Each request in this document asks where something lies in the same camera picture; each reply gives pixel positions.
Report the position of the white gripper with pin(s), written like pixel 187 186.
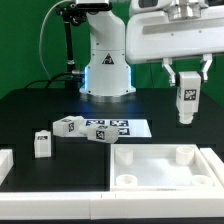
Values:
pixel 152 37

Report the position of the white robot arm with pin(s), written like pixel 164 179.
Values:
pixel 108 74

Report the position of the white left fence piece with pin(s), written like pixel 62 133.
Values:
pixel 6 163

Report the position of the white right fence bar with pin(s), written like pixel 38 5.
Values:
pixel 214 161

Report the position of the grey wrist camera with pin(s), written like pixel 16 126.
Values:
pixel 141 6

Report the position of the white fence bar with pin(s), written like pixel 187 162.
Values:
pixel 214 161
pixel 111 205

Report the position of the white front fence bar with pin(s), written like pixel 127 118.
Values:
pixel 111 205

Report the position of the tag sheet on table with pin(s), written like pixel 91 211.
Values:
pixel 127 127

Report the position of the black camera stand pole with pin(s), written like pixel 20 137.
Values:
pixel 72 16

